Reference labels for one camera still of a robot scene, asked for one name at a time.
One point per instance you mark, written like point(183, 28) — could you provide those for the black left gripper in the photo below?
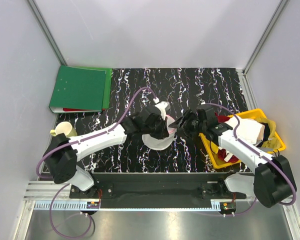
point(164, 133)

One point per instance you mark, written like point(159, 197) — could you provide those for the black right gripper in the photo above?
point(190, 116)

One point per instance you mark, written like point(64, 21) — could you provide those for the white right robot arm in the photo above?
point(272, 181)

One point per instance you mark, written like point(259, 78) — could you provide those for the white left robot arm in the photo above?
point(63, 153)

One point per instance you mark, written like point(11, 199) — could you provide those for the white garment in bin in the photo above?
point(250, 130)

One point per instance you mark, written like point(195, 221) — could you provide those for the yellow plastic bin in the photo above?
point(211, 148)

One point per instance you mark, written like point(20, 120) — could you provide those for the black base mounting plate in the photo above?
point(157, 191)

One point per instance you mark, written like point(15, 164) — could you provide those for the cream yellow mug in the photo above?
point(65, 128)

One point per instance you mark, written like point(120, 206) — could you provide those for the red folder under binder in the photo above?
point(75, 110)

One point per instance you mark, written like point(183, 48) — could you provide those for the green ring binder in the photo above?
point(86, 88)

